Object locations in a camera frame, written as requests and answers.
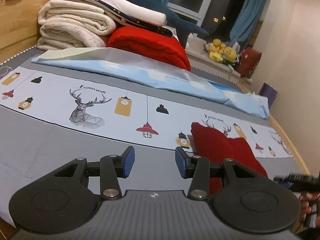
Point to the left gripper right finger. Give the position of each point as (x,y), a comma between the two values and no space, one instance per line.
(198,169)

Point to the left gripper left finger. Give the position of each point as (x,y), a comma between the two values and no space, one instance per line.
(113,167)

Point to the dark red knit sweater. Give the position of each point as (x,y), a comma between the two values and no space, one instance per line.
(212,144)

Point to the person right hand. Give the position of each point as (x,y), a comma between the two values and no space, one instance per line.
(305,206)

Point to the printed grey bed sheet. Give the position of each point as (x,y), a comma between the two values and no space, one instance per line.
(52,115)

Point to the purple bag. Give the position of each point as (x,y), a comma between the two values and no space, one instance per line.
(269,92)

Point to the light blue folded sheet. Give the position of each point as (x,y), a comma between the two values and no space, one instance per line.
(145,71)

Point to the yellow plush toys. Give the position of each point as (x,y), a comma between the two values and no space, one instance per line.
(220,53)

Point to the dark red cushion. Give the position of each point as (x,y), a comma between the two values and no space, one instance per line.
(249,59)

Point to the bright red folded blanket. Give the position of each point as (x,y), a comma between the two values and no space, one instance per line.
(149,44)

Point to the blue shark plush toy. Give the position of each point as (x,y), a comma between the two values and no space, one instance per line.
(183,27)

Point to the blue right curtain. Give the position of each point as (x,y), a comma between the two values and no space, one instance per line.
(246,22)

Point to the cream folded quilt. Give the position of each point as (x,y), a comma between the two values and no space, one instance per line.
(68,24)

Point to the white folded pillow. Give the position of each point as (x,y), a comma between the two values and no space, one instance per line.
(141,13)

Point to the white framed window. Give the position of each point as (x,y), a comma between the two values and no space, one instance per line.
(207,14)

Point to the wooden bed headboard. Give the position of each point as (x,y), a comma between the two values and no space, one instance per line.
(19,27)

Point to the navy trimmed folded cloth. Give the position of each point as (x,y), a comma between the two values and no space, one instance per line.
(126,20)

